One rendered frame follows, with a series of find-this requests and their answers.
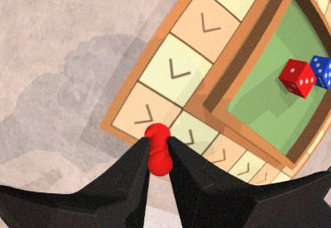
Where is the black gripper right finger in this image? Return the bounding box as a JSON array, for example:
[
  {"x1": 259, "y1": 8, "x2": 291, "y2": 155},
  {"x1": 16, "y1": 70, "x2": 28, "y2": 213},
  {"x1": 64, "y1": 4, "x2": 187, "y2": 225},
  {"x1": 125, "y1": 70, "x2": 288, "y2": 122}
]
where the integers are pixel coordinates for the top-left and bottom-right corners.
[{"x1": 166, "y1": 135, "x2": 331, "y2": 228}]

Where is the red die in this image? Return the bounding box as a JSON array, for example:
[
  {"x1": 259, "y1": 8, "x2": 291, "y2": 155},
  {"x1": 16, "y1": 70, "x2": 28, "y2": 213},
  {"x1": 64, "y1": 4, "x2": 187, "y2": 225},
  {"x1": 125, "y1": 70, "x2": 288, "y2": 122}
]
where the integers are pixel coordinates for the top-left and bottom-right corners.
[{"x1": 278, "y1": 59, "x2": 316, "y2": 99}]

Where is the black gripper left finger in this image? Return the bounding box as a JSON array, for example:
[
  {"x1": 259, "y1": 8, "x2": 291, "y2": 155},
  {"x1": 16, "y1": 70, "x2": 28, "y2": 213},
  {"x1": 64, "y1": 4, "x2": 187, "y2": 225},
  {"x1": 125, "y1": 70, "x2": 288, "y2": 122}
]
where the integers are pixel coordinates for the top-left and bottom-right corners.
[{"x1": 0, "y1": 136, "x2": 150, "y2": 228}]

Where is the red pawn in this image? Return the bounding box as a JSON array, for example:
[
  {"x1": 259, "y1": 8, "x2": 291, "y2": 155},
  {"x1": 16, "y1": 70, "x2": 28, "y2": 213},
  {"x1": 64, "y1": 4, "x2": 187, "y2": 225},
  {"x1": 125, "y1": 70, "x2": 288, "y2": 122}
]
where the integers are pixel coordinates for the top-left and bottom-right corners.
[{"x1": 144, "y1": 124, "x2": 173, "y2": 176}]

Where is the blue die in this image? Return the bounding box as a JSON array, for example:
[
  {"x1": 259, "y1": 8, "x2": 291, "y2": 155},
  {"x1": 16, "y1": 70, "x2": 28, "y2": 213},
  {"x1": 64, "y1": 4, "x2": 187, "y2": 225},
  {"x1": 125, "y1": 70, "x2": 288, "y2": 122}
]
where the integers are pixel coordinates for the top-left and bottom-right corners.
[{"x1": 309, "y1": 56, "x2": 331, "y2": 89}]

